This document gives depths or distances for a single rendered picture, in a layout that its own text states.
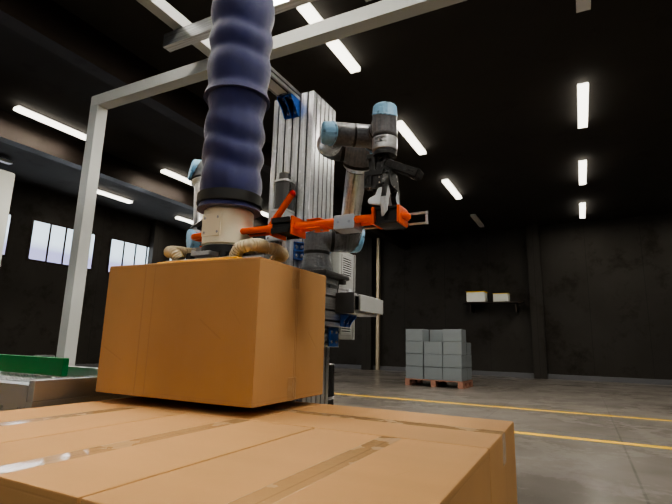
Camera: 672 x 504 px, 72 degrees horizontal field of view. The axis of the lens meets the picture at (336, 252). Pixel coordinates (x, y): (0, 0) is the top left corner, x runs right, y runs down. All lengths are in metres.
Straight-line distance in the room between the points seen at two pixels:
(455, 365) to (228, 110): 7.69
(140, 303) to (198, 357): 0.29
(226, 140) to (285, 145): 0.89
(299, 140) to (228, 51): 0.83
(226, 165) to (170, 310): 0.51
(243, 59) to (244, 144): 0.30
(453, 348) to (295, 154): 6.90
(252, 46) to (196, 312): 0.96
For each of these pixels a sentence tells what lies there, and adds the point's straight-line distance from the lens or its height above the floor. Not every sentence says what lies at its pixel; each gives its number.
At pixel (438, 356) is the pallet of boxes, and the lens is 8.99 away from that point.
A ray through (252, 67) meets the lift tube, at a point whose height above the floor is 1.68.
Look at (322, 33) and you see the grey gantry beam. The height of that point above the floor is 3.10.
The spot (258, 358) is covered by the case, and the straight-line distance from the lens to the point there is 1.29.
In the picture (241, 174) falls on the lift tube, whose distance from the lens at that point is 1.61.
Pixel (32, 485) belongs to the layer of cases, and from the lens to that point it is 0.81.
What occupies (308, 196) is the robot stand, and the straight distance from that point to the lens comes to 2.33.
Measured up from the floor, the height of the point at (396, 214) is 1.10.
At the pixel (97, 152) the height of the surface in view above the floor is 2.60.
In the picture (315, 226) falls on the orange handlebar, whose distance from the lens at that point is 1.42.
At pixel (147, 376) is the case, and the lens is 1.53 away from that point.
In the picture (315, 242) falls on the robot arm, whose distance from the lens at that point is 2.02.
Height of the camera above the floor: 0.74
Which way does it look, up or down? 11 degrees up
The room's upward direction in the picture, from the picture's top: 1 degrees clockwise
